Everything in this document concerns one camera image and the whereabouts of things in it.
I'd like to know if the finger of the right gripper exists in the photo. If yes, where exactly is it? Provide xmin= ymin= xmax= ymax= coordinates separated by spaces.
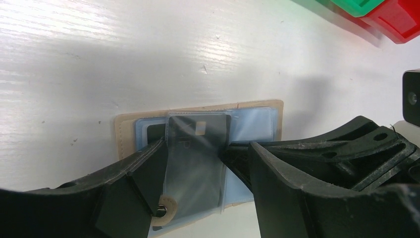
xmin=220 ymin=116 xmax=417 ymax=192

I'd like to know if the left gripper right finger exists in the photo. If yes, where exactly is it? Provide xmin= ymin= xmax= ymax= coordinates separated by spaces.
xmin=249 ymin=142 xmax=420 ymax=238

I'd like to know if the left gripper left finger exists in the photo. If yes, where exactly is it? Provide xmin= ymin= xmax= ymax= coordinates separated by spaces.
xmin=0 ymin=139 xmax=168 ymax=238

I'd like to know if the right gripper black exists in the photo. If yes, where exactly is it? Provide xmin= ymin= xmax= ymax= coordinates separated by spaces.
xmin=402 ymin=69 xmax=420 ymax=127

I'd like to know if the beige card holder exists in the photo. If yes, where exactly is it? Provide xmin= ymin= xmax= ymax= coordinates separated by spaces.
xmin=114 ymin=99 xmax=284 ymax=238

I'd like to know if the right red bin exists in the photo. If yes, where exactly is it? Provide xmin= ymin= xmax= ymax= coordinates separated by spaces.
xmin=360 ymin=0 xmax=420 ymax=44

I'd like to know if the green bin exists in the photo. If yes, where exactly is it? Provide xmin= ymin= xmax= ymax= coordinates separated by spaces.
xmin=331 ymin=0 xmax=384 ymax=17

